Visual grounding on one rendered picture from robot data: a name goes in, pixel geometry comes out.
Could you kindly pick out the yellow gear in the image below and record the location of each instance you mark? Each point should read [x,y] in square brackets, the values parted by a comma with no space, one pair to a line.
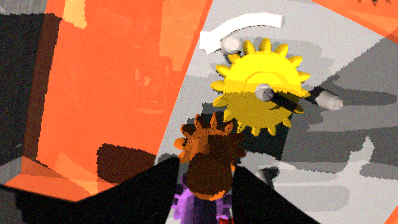
[251,69]

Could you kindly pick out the red gear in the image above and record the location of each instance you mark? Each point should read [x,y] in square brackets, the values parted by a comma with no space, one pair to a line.
[225,221]

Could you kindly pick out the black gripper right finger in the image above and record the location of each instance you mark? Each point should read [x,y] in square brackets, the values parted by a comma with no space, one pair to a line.
[254,202]

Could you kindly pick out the white curved arrow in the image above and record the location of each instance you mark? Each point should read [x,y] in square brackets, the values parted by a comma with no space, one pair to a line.
[211,41]

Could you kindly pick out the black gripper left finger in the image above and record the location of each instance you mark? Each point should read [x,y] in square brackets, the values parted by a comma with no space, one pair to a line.
[145,198]

